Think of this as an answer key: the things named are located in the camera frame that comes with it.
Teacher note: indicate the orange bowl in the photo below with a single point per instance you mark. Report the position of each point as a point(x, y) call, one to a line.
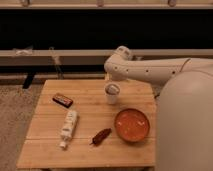
point(132, 125)

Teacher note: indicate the dark candy bar wrapper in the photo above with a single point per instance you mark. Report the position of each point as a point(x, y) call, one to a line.
point(63, 100)

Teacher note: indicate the white paper cup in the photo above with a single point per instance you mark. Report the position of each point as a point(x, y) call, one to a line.
point(112, 91)

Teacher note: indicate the dark red dried pepper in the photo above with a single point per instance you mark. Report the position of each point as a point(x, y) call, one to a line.
point(99, 137)

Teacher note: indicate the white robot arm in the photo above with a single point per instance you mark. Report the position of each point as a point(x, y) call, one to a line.
point(184, 123)

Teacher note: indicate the white plastic bottle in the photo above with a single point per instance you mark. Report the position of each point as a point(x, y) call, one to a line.
point(68, 128)

